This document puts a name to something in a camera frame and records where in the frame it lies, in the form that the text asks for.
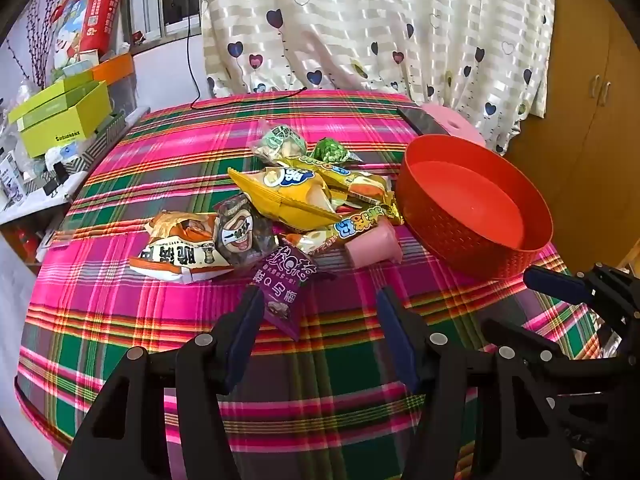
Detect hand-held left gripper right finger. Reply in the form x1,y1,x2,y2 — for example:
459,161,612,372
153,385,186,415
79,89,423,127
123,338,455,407
376,286,596,480

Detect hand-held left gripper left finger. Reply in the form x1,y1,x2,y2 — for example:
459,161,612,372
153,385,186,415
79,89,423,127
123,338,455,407
57,285,266,480

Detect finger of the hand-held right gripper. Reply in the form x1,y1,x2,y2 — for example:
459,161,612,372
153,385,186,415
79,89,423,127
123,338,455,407
524,262,640,321
481,319,623,377

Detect purple snack packet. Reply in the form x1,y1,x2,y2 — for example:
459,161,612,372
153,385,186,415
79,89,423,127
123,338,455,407
243,245,336,342

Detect pink snack packet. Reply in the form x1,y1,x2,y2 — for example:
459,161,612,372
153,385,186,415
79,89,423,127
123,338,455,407
345,223,403,267

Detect dark brown snack packet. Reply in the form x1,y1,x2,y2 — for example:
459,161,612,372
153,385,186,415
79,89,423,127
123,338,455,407
214,192,280,269

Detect red plastic bowl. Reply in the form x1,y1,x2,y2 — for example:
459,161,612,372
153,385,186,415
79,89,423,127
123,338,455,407
395,134,554,281

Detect orange white snack bag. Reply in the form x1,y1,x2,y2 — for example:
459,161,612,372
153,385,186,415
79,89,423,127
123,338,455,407
128,211,236,286

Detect yellow snack bag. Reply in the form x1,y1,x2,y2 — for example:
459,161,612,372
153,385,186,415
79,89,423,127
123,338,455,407
227,166,343,233

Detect plaid pink green tablecloth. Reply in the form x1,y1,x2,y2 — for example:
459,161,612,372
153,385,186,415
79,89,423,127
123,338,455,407
15,91,601,480

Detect clear packet of yellow balls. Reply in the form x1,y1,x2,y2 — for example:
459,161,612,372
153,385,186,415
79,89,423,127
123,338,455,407
285,227,351,256

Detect wooden cabinet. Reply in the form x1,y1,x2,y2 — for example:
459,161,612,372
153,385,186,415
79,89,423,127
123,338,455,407
502,0,640,276

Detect small green snack packet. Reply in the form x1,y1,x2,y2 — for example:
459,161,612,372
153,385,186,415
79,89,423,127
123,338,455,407
312,138,362,167

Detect clear green peanut packet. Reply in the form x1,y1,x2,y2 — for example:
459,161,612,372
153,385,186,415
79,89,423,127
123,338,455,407
251,124,308,167

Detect pink plastic stool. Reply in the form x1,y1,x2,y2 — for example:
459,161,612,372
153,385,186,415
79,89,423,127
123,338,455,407
422,102,486,148

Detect black smartphone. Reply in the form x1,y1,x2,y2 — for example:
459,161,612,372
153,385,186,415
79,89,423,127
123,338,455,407
396,106,451,137

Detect black white striped box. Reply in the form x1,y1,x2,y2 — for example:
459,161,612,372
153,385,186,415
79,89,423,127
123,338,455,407
47,112,128,176

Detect black binder clip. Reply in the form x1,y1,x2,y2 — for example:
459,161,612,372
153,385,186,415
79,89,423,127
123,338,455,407
42,162,71,196

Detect white side table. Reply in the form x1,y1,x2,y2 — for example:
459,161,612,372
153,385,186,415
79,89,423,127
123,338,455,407
0,105,151,226

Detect lime green cardboard box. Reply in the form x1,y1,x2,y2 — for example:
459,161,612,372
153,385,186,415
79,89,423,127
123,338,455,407
20,81,113,159

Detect orange lidded plastic bin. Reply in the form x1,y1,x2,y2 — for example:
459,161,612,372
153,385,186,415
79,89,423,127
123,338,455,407
92,53,138,116

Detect white heart print curtain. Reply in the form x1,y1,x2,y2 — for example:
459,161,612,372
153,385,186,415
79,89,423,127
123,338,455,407
200,0,556,156

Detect lime green box lid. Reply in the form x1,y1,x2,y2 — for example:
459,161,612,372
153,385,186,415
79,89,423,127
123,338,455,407
7,72,96,133

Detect pale green carton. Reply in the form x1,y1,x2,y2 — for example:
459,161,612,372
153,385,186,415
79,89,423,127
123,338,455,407
50,57,101,83

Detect red printed carton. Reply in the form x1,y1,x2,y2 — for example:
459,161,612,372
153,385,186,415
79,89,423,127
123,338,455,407
50,0,126,68

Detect black cable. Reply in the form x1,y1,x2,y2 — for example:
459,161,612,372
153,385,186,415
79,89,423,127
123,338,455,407
186,0,307,110

